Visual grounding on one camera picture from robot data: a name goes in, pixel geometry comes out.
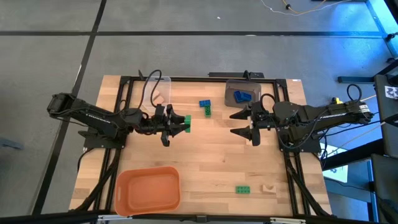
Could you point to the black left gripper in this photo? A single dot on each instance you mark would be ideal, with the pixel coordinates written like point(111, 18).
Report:
point(158, 124)

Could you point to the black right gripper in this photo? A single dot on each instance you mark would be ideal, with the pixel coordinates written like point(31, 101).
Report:
point(261, 121)

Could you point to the green toy brick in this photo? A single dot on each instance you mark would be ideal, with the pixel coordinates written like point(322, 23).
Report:
point(187, 119)
point(242, 189)
point(207, 112)

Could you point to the blue toy brick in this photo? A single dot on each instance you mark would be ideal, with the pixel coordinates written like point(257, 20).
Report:
point(204, 103)
point(238, 96)
point(247, 97)

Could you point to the plain wooden block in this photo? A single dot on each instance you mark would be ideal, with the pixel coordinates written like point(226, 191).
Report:
point(265, 190)
point(156, 93)
point(160, 100)

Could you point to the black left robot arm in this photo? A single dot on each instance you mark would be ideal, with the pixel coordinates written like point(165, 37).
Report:
point(93, 118)

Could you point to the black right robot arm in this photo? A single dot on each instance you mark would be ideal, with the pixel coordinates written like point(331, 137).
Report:
point(326, 116)

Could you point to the grey translucent plastic bin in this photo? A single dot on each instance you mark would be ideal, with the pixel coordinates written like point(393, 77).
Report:
point(231, 87)

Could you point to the clear plastic bin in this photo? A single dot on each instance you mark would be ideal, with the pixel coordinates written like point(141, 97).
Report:
point(164, 85)

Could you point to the orange plastic bin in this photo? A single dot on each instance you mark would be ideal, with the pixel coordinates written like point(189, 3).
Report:
point(149, 189)

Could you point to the yellow connector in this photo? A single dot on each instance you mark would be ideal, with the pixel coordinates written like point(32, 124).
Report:
point(335, 100)

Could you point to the white paper sheet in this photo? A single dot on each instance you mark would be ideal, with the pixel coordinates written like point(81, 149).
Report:
point(339, 174)

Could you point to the black cabinet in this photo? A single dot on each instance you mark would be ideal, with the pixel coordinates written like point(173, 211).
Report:
point(385, 124)

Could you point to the white marker tag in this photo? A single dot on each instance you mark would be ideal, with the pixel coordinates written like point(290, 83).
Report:
point(391, 92)

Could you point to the black table-level camera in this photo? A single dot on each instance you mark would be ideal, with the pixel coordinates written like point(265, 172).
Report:
point(201, 218)

